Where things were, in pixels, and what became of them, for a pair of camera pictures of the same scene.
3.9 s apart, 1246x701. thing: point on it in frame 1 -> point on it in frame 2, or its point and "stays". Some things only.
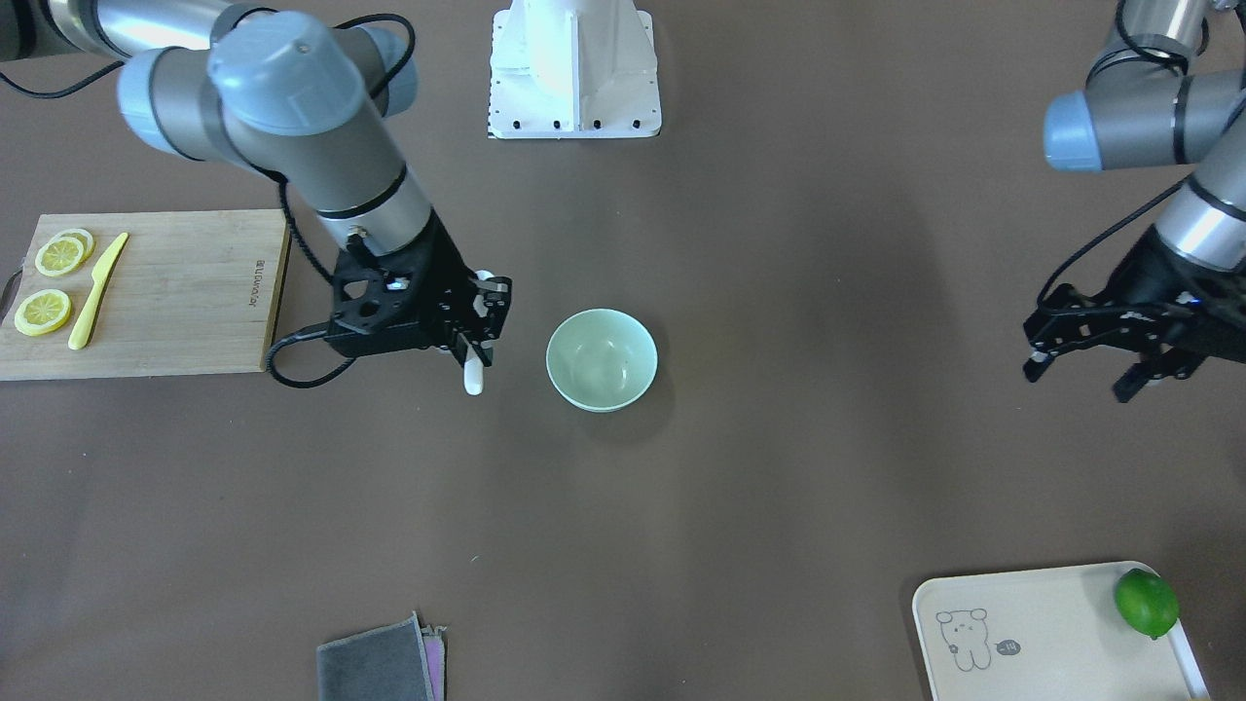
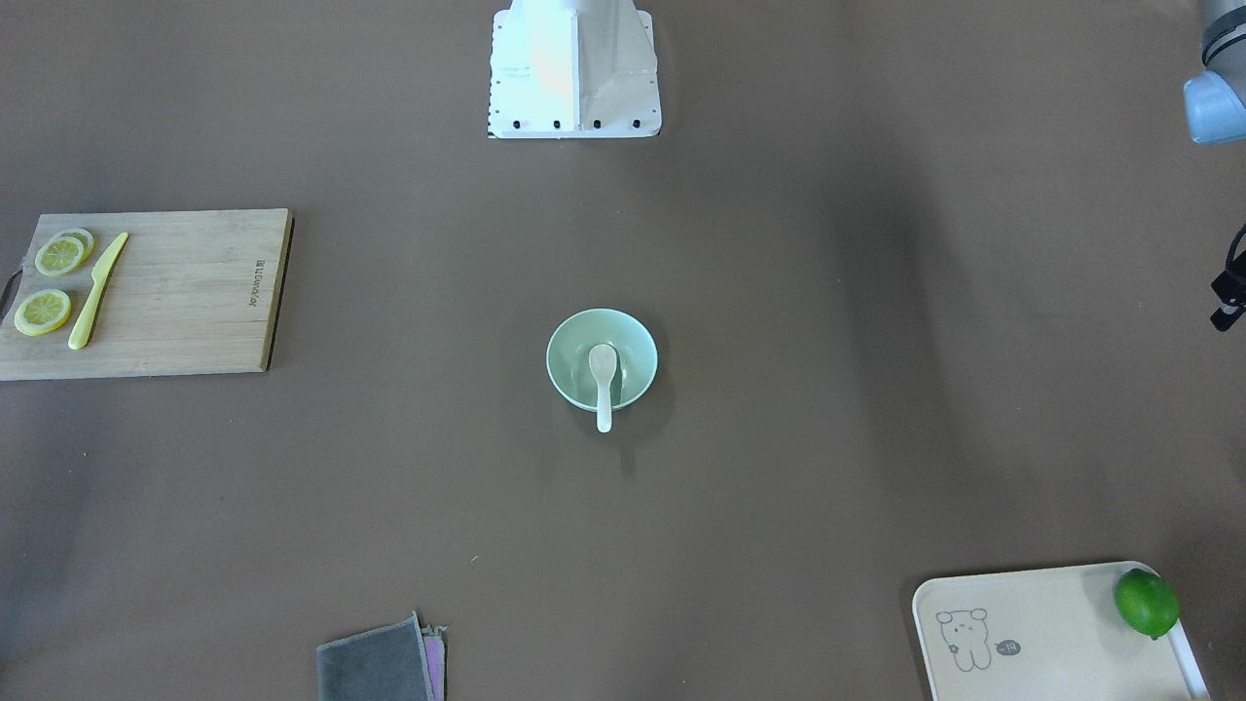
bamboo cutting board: (191, 293) stays
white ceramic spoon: (473, 371) -> (603, 360)
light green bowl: (601, 360) stays
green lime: (1147, 602) stays
